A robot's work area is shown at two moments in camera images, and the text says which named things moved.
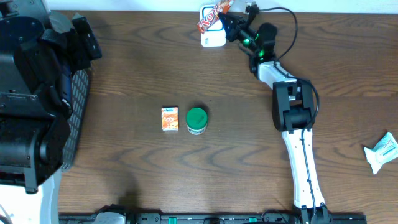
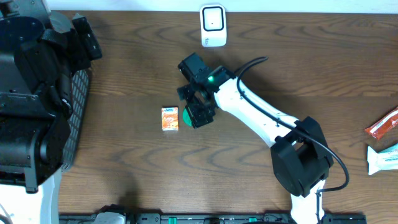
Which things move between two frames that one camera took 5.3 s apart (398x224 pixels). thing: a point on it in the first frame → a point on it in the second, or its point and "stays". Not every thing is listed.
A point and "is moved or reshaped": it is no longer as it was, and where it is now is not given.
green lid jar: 196,121 is moved or reshaped
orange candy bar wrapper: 222,7 → 388,122
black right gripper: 232,28 → 197,117
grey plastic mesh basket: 79,87 stays
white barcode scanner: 216,36 stays
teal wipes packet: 386,150 is moved or reshaped
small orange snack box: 170,118 stays
